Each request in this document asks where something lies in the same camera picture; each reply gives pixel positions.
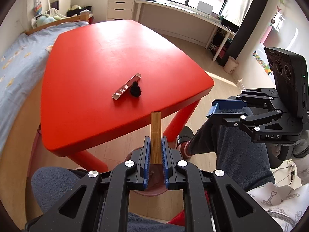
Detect wooden gold strip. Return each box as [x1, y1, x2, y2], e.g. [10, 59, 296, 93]
[150, 112, 162, 165]

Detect small black pompom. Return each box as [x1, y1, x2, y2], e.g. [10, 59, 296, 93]
[130, 81, 141, 97]

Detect red carton with chinese text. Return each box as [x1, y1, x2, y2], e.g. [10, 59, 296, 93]
[112, 73, 141, 100]

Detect pink trash bin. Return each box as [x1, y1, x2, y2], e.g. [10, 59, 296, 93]
[125, 147, 168, 197]

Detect beige floor bin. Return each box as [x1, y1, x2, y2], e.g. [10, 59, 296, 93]
[224, 57, 239, 74]

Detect white window desk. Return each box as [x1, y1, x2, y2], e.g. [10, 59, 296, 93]
[134, 0, 235, 61]

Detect red table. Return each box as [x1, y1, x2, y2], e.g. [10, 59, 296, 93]
[40, 20, 214, 172]

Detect white drawer cabinet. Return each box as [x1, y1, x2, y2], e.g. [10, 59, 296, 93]
[106, 0, 135, 21]

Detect bed with blue sheet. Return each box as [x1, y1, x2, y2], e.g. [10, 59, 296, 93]
[0, 11, 90, 150]

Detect green blue plush pile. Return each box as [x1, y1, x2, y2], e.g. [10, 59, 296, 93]
[31, 8, 66, 29]

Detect rainbow hanging toy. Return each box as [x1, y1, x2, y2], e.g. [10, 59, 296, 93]
[34, 3, 42, 16]

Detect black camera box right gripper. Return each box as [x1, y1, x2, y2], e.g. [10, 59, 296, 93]
[265, 47, 308, 123]

